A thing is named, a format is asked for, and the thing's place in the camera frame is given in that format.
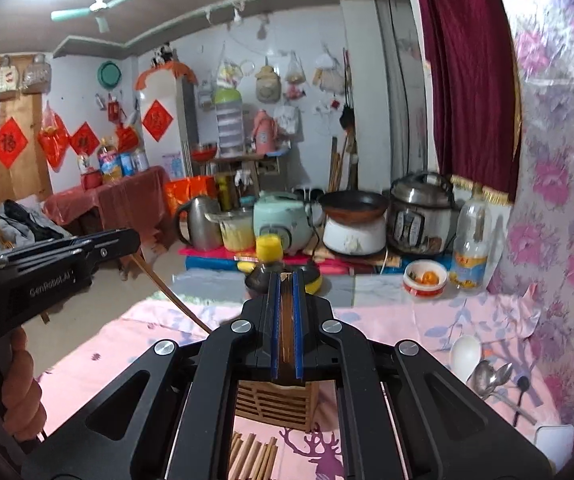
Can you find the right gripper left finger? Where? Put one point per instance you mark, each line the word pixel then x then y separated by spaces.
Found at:
pixel 169 415

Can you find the red covered side table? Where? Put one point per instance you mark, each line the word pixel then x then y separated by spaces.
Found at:
pixel 136 202

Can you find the clear oil bottle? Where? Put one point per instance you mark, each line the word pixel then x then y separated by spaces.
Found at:
pixel 472 243

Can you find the stacked steamer with green lid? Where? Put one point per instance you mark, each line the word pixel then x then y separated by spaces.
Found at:
pixel 229 114

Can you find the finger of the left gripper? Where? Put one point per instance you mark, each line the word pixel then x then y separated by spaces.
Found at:
pixel 106 246

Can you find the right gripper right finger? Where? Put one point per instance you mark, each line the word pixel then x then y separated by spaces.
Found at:
pixel 403 414

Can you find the white ceramic spoon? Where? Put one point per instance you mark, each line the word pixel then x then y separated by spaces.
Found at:
pixel 465 356

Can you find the white cooker with frying pan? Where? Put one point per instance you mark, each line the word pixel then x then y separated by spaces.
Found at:
pixel 356 222

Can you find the pink thermos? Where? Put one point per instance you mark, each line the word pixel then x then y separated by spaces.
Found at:
pixel 265 133

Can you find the pink deer print tablecloth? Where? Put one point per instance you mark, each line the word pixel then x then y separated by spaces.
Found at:
pixel 170 415

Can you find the chair with clothes pile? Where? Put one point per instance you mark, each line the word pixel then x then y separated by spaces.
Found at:
pixel 22 226

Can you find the mint green rice cooker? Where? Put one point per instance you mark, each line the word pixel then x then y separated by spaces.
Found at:
pixel 286 215

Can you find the white refrigerator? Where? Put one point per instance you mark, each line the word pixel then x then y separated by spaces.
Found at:
pixel 167 105

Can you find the steel electric kettle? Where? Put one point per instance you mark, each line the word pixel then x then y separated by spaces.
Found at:
pixel 193 228

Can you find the dark soy sauce bottle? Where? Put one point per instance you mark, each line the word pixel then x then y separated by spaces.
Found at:
pixel 268 248

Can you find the dark red curtain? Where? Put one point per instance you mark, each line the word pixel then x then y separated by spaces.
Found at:
pixel 476 104

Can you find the red white bowl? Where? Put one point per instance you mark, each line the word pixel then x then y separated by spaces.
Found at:
pixel 425 279

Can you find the person's left hand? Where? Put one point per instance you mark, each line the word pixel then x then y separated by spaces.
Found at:
pixel 25 416

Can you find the black silver pressure cooker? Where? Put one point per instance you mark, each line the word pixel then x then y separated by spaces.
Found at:
pixel 420 215

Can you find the wooden slatted utensil holder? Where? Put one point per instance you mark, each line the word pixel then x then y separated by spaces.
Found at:
pixel 291 407

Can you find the green ceiling fan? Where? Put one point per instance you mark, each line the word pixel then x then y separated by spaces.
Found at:
pixel 98 10

